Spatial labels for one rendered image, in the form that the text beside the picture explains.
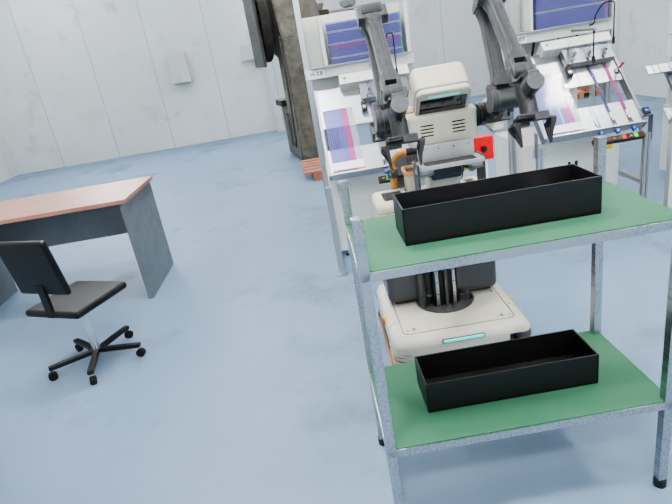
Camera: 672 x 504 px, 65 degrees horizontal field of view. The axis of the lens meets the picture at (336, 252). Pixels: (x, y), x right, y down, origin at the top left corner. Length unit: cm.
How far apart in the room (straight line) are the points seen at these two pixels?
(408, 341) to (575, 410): 80
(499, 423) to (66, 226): 386
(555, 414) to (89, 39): 1152
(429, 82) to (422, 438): 124
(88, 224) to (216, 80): 750
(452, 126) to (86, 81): 1079
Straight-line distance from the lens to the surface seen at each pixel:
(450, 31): 1222
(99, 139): 1253
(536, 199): 161
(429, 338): 239
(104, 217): 470
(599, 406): 191
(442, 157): 214
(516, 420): 182
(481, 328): 243
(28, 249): 306
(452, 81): 208
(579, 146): 433
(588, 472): 220
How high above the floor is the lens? 152
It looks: 21 degrees down
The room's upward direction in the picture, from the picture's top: 10 degrees counter-clockwise
